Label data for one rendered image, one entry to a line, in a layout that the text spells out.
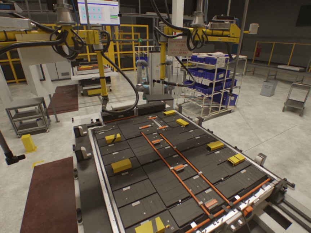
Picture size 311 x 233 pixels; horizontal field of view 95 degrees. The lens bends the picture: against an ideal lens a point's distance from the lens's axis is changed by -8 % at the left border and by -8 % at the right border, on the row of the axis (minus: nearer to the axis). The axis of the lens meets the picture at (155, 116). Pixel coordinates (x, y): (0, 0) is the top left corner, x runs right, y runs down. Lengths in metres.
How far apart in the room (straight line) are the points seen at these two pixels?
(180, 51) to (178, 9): 3.56
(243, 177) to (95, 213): 1.15
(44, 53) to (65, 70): 8.92
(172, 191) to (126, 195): 0.32
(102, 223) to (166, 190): 0.48
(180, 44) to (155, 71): 1.45
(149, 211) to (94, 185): 0.57
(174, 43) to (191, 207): 1.87
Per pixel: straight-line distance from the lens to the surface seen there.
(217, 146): 1.65
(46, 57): 1.57
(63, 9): 1.48
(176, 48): 2.25
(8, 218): 2.90
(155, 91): 3.68
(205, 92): 4.21
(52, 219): 2.57
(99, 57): 1.79
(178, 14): 5.71
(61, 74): 10.51
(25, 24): 1.55
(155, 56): 3.53
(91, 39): 1.72
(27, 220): 2.72
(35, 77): 3.99
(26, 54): 1.54
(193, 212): 1.13
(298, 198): 1.79
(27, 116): 4.47
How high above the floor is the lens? 1.95
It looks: 26 degrees down
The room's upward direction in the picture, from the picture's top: straight up
